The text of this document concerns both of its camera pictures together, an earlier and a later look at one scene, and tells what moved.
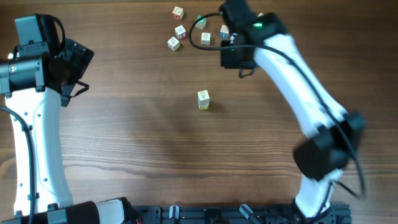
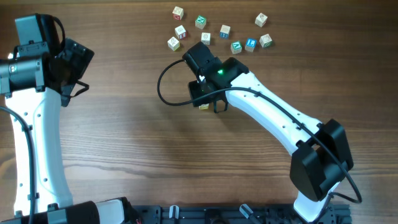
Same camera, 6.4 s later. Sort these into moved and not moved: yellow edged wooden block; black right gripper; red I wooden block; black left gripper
Moved: black right gripper
Not moved: yellow edged wooden block; red I wooden block; black left gripper
